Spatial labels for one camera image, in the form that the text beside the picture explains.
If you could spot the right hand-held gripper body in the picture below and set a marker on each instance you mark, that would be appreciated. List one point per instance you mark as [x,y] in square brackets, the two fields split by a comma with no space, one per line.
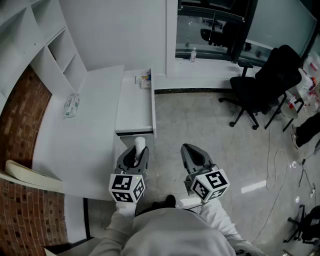
[208,185]

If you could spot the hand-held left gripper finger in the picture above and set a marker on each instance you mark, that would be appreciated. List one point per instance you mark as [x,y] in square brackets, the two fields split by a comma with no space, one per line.
[123,157]
[144,157]

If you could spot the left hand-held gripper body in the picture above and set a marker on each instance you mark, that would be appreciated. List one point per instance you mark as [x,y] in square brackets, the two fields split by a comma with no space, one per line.
[126,186]

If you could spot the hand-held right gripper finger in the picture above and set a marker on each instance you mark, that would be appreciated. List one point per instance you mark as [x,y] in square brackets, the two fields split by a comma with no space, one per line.
[186,156]
[200,156]

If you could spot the small white cylindrical item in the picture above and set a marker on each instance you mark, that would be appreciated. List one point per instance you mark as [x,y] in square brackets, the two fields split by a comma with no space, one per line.
[139,145]

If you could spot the white desk drawer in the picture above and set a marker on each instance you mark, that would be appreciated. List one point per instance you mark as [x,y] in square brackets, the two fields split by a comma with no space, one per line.
[135,107]

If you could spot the person's right forearm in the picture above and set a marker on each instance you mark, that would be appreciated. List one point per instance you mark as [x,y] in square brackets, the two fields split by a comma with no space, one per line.
[220,217]

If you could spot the person's left forearm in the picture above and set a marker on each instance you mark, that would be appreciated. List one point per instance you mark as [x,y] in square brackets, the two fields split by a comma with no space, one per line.
[117,225]

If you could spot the white desk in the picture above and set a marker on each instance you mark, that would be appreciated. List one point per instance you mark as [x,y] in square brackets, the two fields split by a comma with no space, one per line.
[75,150]

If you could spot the person's black shoe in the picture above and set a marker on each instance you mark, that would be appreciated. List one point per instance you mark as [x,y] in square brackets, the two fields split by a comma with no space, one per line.
[166,202]

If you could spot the person's white hooded torso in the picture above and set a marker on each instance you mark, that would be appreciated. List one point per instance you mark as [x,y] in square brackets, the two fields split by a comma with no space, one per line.
[175,235]

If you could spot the white green wet wipes pack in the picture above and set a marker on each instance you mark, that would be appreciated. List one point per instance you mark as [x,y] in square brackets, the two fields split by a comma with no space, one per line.
[71,106]

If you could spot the small blue white box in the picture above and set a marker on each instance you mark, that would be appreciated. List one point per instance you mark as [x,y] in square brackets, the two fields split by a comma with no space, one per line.
[141,78]

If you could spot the cream board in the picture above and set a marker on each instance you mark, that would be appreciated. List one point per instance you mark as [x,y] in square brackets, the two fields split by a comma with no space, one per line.
[30,175]

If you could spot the black office chair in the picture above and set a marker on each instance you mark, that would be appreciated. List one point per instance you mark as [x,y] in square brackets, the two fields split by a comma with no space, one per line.
[265,85]

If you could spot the clear plastic bottle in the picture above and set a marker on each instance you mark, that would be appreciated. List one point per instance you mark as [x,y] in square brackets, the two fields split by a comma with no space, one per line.
[193,55]

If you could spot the white power strip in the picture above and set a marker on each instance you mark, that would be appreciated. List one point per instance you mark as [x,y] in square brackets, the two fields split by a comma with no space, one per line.
[312,193]

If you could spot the black chair with star base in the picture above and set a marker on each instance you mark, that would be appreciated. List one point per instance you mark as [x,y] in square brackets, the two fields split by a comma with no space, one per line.
[306,225]

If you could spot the black chair behind glass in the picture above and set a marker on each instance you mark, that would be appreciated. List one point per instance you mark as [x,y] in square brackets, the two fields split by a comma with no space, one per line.
[215,35]

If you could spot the cluttered white table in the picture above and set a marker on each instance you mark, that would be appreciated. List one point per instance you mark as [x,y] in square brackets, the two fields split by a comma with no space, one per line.
[305,92]

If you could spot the dark framed glass partition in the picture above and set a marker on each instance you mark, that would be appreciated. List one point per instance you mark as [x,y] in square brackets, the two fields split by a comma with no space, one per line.
[212,27]

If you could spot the white shelf unit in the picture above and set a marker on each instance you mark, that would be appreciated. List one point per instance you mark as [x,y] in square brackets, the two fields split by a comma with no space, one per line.
[37,50]

